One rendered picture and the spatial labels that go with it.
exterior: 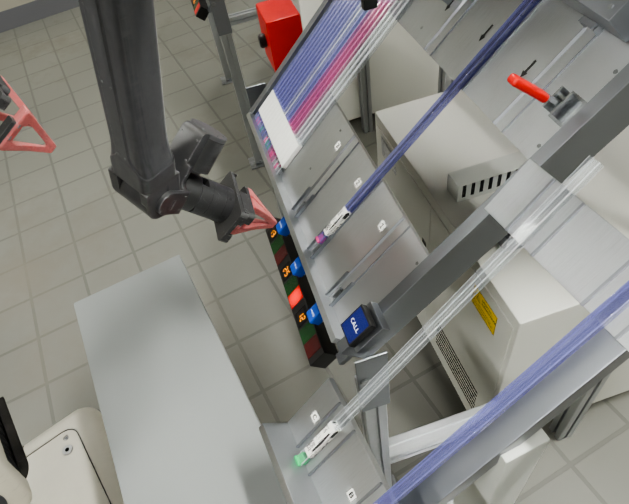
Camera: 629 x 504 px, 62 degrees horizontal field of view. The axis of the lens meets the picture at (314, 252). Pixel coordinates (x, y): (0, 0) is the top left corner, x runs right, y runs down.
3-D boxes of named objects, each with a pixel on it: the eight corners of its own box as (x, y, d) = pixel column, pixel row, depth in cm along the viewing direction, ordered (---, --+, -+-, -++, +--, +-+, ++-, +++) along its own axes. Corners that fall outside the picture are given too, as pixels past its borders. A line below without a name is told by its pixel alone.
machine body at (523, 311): (479, 452, 136) (518, 324, 90) (381, 261, 182) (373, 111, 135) (698, 372, 142) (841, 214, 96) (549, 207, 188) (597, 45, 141)
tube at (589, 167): (306, 465, 69) (299, 466, 69) (301, 456, 70) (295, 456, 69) (604, 166, 49) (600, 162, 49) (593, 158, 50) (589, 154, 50)
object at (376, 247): (356, 342, 82) (342, 339, 80) (264, 119, 125) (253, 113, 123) (440, 264, 74) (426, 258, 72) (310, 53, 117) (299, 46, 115)
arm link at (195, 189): (144, 187, 76) (152, 205, 72) (164, 147, 75) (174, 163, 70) (185, 202, 81) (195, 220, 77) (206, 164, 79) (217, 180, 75)
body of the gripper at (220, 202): (240, 173, 83) (200, 156, 79) (252, 217, 77) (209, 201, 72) (218, 201, 87) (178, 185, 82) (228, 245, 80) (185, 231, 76)
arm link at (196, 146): (106, 179, 68) (155, 216, 67) (144, 101, 65) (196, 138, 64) (160, 180, 80) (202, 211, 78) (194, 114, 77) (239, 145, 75)
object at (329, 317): (363, 349, 84) (330, 343, 80) (270, 127, 127) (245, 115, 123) (368, 345, 84) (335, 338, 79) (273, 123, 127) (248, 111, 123)
